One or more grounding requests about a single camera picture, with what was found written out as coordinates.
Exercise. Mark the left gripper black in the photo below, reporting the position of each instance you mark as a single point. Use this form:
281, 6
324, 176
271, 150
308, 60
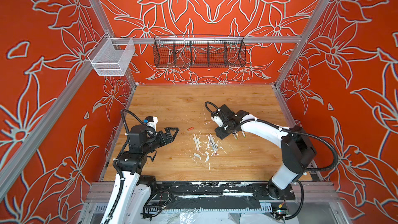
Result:
169, 138

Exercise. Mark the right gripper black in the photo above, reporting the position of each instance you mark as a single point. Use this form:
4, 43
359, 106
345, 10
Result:
218, 134

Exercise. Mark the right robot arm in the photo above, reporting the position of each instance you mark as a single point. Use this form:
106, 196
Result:
296, 147

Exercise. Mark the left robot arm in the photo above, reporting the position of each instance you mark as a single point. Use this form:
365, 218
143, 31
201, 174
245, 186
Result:
136, 196

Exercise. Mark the white pen pink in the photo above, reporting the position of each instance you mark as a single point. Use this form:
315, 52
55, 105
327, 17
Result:
215, 146

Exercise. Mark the clear plastic bin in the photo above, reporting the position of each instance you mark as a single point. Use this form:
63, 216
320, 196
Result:
112, 56

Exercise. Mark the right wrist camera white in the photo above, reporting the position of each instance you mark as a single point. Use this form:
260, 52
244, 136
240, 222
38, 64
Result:
217, 120

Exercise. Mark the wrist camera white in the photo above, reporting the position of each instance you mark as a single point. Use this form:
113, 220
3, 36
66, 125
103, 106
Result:
217, 120
151, 121

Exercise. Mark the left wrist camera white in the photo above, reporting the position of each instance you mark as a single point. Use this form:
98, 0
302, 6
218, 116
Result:
151, 121

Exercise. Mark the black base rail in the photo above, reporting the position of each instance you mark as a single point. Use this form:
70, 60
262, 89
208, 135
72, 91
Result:
200, 189

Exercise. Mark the black wire basket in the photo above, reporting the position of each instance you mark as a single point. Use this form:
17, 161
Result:
199, 51

